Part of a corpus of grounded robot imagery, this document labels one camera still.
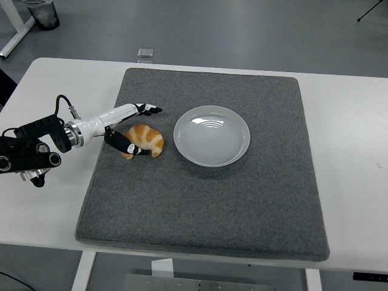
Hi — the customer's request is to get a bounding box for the black table control panel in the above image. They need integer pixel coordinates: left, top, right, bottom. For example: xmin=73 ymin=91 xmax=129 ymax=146
xmin=353 ymin=272 xmax=388 ymax=281

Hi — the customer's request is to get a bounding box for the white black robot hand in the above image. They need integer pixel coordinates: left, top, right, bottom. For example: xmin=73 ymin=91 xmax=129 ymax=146
xmin=79 ymin=102 xmax=163 ymax=157

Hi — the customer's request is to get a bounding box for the black mesh waste bin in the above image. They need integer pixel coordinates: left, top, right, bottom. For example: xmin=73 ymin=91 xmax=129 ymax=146
xmin=24 ymin=0 xmax=61 ymax=32

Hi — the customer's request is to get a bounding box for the round white plate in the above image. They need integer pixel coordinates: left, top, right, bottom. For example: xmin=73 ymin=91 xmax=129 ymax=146
xmin=173 ymin=104 xmax=251 ymax=168

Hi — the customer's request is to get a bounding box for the golden croissant bread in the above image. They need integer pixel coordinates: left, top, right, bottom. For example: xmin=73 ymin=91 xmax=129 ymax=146
xmin=121 ymin=123 xmax=165 ymax=160

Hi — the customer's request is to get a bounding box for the black tripod leg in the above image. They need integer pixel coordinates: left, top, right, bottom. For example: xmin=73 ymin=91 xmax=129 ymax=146
xmin=356 ymin=0 xmax=388 ymax=22

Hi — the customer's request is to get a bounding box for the white table leg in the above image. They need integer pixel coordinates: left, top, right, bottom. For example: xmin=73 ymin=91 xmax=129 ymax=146
xmin=304 ymin=268 xmax=323 ymax=291
xmin=71 ymin=251 xmax=97 ymax=291

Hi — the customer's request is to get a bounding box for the white paper label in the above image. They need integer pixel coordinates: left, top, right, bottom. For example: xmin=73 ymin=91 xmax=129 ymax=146
xmin=151 ymin=258 xmax=175 ymax=277

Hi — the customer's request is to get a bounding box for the white table leg frame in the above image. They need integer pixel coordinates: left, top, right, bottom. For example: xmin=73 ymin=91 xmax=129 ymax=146
xmin=0 ymin=0 xmax=36 ymax=60

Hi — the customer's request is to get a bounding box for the grey felt mat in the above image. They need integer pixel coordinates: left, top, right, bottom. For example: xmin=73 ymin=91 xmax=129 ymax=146
xmin=75 ymin=67 xmax=330 ymax=262

